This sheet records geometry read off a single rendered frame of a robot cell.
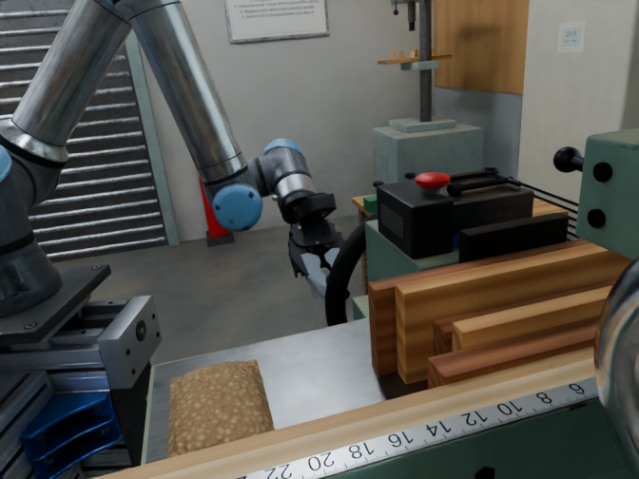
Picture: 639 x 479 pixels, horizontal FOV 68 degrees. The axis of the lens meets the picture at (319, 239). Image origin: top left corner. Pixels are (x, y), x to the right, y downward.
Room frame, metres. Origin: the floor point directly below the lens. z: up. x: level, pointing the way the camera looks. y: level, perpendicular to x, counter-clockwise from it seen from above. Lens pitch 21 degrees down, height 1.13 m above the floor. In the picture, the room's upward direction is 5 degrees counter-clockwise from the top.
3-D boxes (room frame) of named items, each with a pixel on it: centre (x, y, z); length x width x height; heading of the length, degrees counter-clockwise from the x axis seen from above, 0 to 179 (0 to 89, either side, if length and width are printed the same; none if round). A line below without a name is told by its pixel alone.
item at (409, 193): (0.44, -0.13, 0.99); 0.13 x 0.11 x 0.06; 103
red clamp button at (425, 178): (0.40, -0.10, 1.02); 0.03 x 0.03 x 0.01
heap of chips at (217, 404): (0.27, 0.08, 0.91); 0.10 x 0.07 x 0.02; 13
